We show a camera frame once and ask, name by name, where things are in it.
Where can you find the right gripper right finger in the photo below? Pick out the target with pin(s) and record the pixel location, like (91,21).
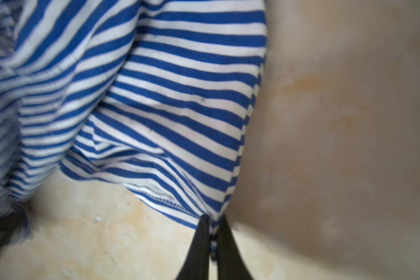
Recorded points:
(229,261)

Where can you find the striped tank top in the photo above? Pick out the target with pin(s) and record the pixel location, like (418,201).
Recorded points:
(152,95)

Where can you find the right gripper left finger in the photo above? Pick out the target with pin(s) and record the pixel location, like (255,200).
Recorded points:
(196,265)

